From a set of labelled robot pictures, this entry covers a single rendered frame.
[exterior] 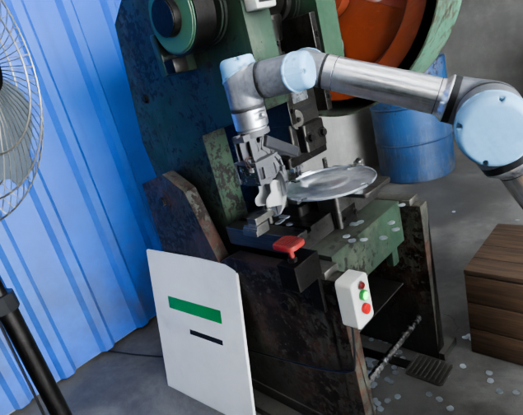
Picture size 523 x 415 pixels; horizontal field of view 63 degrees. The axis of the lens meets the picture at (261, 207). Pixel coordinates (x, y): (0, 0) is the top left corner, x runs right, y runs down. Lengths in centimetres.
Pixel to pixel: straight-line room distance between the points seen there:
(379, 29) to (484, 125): 83
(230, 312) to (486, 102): 104
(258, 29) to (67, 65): 126
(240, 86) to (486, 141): 47
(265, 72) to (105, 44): 153
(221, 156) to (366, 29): 64
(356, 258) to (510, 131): 64
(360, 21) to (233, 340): 116
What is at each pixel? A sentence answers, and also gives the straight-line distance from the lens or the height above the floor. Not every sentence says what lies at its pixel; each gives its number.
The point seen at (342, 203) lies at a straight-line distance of 131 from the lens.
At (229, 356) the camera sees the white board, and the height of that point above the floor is 25.
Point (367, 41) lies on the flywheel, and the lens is 158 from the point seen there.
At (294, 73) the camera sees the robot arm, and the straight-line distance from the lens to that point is 86.
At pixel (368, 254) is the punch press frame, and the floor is 56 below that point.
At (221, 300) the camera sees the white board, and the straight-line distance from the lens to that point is 151.
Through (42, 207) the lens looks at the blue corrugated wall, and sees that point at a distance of 212.
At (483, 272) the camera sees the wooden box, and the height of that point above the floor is 35.
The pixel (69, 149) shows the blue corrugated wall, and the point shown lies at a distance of 216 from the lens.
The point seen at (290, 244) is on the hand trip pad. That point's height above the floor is 76.
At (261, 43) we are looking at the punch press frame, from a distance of 116.
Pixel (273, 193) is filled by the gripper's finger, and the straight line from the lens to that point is 97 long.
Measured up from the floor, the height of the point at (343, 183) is 79.
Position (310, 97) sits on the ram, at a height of 104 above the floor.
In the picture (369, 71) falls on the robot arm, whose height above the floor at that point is 111.
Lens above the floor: 119
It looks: 19 degrees down
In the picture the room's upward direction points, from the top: 15 degrees counter-clockwise
